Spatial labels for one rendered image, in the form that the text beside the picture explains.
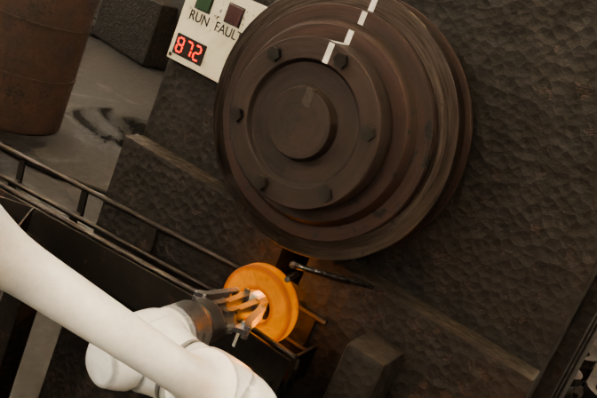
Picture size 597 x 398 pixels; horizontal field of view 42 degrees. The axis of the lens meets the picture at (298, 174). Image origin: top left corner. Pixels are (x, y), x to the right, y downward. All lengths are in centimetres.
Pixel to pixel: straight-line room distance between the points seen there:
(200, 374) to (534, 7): 80
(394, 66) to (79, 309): 62
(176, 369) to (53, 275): 19
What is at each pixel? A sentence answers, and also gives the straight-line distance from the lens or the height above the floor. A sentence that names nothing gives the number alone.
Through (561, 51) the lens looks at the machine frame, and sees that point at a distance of 136.
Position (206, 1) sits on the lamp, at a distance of 164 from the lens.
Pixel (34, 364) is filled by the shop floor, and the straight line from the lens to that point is 246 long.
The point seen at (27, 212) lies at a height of 71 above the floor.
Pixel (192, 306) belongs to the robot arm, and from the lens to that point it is 126.
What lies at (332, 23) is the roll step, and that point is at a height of 128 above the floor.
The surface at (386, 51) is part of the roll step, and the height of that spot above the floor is 127.
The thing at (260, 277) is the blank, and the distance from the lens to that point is 143.
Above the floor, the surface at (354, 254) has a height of 94.
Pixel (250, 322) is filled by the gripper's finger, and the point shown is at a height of 77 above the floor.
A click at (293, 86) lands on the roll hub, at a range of 127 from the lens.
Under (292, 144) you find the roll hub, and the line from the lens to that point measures 125.
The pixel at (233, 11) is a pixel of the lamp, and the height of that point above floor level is 121.
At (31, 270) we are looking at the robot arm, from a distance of 90.
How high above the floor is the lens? 136
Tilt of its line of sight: 15 degrees down
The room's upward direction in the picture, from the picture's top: 22 degrees clockwise
